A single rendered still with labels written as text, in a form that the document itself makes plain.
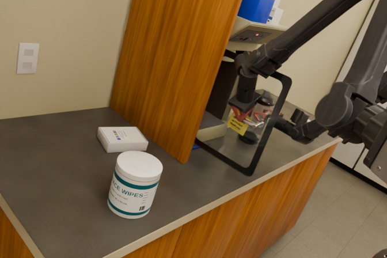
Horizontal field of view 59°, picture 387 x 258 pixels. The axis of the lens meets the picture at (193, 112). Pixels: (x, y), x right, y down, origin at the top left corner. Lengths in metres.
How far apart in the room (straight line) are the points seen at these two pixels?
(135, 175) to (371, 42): 0.64
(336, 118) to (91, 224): 0.66
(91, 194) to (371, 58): 0.81
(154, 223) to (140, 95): 0.60
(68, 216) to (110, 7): 0.84
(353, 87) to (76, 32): 1.03
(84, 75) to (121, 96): 0.18
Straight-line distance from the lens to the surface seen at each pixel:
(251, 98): 1.12
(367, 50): 0.81
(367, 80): 0.78
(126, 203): 0.99
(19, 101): 1.44
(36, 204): 1.03
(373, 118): 0.69
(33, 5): 1.32
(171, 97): 1.31
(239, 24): 1.22
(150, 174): 0.95
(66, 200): 1.05
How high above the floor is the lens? 1.62
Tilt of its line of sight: 22 degrees down
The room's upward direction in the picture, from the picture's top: 18 degrees clockwise
